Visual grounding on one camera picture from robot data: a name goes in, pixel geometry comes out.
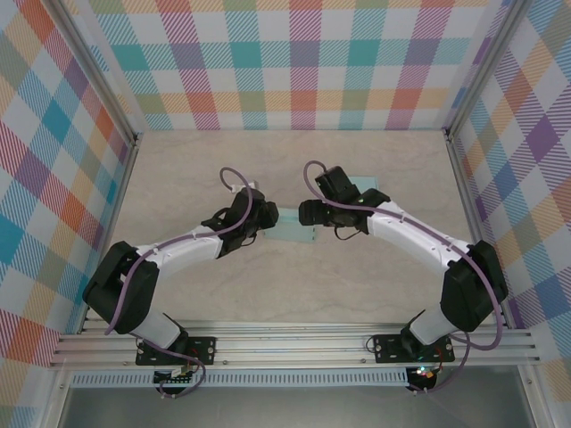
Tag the aluminium frame post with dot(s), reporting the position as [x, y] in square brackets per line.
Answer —
[95, 67]
[482, 67]

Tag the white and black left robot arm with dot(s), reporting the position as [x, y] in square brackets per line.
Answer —
[187, 252]

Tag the light blue paper box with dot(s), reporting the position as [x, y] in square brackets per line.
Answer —
[290, 232]
[368, 183]

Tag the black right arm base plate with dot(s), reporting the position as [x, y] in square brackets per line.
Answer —
[388, 348]

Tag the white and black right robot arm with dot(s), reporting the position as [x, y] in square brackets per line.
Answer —
[410, 236]

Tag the aluminium mounting rail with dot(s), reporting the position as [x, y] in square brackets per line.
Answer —
[290, 345]

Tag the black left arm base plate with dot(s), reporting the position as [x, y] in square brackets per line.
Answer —
[205, 350]

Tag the circuit board with green light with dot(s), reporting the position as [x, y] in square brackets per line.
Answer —
[426, 374]

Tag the aluminium frame leg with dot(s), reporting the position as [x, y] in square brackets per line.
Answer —
[533, 397]
[55, 401]

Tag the small black circuit board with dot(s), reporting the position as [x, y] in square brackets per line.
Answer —
[171, 380]

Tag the aluminium side rail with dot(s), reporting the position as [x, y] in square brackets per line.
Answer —
[109, 232]
[465, 187]

